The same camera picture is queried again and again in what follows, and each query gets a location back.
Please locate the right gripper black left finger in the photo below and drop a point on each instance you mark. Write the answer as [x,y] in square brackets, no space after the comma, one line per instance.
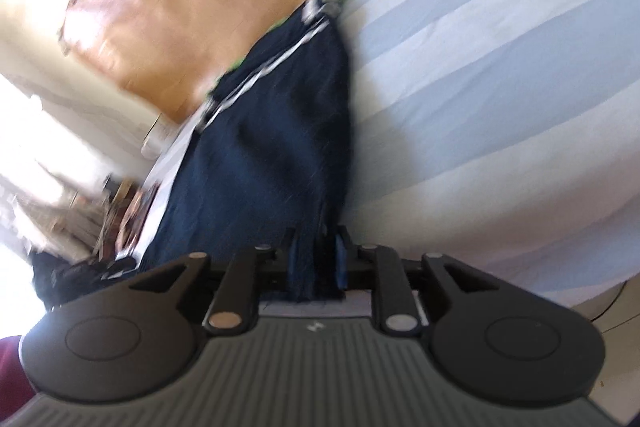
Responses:
[140,336]

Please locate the blue striped bed sheet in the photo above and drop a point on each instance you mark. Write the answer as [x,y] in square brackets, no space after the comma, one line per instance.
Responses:
[504,133]

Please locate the navy and green sweater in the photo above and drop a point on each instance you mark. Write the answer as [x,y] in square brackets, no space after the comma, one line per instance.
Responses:
[270,154]

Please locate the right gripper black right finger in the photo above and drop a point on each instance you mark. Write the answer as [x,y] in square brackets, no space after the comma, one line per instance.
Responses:
[489,337]

